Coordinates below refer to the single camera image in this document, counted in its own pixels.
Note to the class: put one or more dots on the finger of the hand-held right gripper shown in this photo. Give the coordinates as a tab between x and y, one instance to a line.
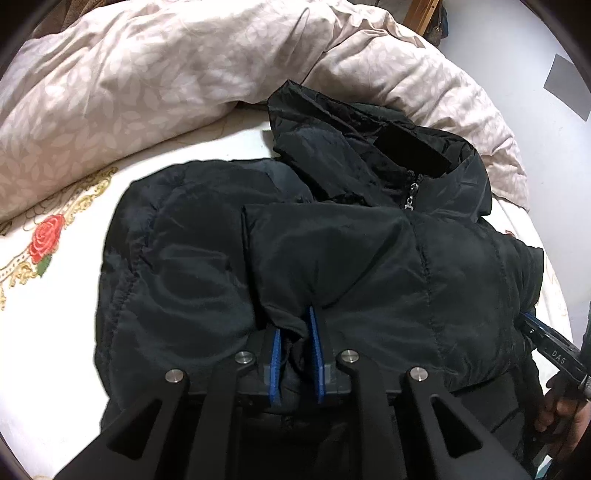
547	344

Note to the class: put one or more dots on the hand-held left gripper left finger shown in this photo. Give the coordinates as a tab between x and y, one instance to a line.
275	364

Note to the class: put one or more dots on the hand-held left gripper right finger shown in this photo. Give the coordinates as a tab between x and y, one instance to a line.
317	355

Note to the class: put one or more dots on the black padded jacket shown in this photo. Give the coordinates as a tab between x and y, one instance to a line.
351	258

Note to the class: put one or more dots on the person's right hand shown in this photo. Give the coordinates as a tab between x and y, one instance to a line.
561	408

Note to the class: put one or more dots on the white rose-print bed sheet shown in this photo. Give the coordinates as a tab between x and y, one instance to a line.
60	332

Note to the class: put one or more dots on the pink leaf-patterned duvet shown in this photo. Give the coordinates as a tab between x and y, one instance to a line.
175	78

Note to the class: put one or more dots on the dark cloth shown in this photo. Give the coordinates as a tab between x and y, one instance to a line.
438	28

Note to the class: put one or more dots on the brown cloth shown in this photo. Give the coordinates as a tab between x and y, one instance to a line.
57	18

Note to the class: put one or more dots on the wooden furniture frame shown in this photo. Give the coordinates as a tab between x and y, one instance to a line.
424	14

